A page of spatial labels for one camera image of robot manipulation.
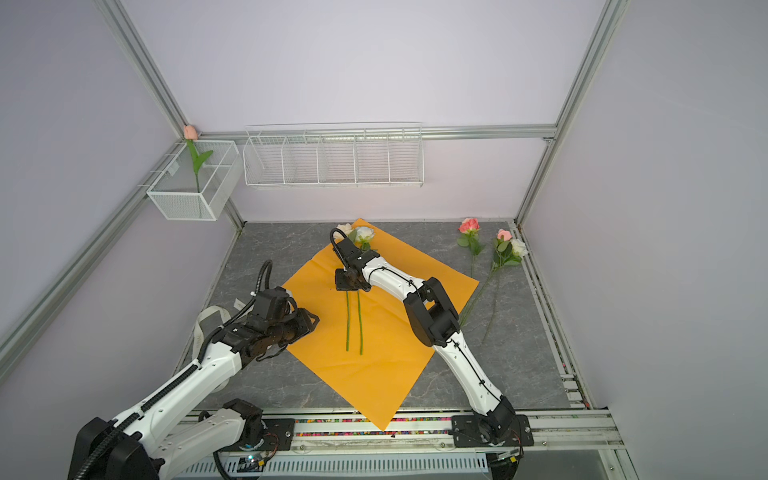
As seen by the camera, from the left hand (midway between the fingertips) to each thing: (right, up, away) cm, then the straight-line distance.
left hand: (316, 325), depth 82 cm
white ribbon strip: (-39, -6, +9) cm, 40 cm away
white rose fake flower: (+10, +27, +30) cm, 41 cm away
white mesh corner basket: (-37, +36, -3) cm, 52 cm away
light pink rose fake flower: (+61, +22, +26) cm, 70 cm away
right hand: (+4, +9, +18) cm, 20 cm away
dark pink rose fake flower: (+52, +30, +33) cm, 68 cm away
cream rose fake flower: (+4, +29, +29) cm, 41 cm away
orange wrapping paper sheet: (+12, -8, +7) cm, 16 cm away
